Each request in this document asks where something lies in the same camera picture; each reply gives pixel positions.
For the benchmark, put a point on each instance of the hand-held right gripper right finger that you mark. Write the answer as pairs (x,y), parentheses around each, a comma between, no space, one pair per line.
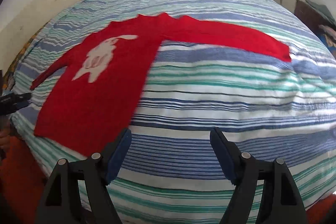
(223,151)

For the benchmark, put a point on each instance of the blue green striped blanket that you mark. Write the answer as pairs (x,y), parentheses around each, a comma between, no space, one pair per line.
(210,98)

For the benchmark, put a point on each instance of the pile of mixed clothes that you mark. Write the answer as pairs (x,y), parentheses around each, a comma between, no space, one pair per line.
(328,35)

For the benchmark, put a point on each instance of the dark wooden cabinet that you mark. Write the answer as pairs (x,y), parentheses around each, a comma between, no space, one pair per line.
(305,15)

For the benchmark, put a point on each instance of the cream padded headboard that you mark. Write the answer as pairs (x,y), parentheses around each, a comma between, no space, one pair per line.
(39,3)

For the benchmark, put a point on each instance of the red sweater with white print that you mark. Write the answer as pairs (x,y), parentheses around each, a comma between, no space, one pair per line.
(105,98)

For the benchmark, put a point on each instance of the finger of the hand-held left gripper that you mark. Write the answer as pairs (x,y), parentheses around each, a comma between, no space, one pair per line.
(23,99)

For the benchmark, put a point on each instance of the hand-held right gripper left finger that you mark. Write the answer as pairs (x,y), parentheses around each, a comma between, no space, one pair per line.
(122,149)

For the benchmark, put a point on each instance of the yellow patterned bed sheet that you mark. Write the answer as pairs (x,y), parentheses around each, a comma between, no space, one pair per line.
(23,52)

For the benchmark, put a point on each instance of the green folded cloth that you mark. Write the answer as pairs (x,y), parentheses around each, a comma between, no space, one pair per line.
(319,10)

